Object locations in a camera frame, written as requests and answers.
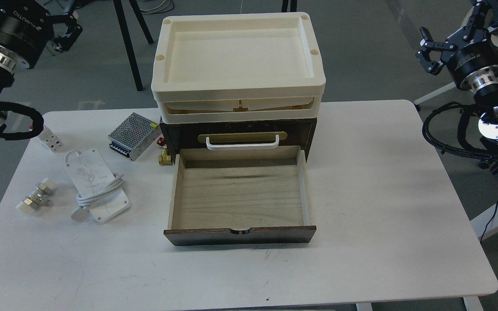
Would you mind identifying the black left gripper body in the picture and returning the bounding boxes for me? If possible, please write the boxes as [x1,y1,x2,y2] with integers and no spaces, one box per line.
[0,0,54,68]

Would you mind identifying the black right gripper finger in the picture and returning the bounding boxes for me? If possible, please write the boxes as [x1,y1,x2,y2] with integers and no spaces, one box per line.
[415,27,458,76]
[463,0,498,37]

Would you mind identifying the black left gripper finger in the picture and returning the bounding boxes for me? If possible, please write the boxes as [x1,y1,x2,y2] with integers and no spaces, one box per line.
[49,16,83,52]

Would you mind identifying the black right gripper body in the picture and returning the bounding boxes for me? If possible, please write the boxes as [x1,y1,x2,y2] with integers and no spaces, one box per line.
[448,28,498,91]

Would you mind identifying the white charger with cable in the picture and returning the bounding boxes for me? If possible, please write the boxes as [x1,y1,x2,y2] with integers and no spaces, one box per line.
[64,149,131,223]

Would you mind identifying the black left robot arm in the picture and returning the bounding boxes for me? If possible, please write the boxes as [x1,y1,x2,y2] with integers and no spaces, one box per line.
[0,0,83,140]

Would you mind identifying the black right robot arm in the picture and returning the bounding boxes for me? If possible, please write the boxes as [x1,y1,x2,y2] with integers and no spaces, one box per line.
[416,0,498,179]

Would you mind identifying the black table legs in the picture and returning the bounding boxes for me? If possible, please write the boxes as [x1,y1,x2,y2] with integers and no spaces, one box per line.
[113,0,155,92]

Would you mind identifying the white circuit breaker block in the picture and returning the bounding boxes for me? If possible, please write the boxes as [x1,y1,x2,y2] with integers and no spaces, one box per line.
[36,125,64,153]

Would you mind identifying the metal mesh power supply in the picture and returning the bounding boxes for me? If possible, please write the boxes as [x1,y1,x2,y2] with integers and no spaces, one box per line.
[108,113,162,161]

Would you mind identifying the brass valve with red knob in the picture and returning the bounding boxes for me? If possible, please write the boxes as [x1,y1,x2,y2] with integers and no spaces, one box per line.
[156,136,174,166]

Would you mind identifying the cream plastic stacked tray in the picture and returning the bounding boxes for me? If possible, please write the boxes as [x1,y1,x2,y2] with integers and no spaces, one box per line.
[151,12,326,124]

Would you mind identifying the open wooden drawer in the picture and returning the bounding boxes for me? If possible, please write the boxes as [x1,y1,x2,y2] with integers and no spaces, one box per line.
[163,146,317,246]

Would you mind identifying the white drawer handle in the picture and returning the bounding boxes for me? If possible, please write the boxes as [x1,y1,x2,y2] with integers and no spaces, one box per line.
[205,134,280,151]

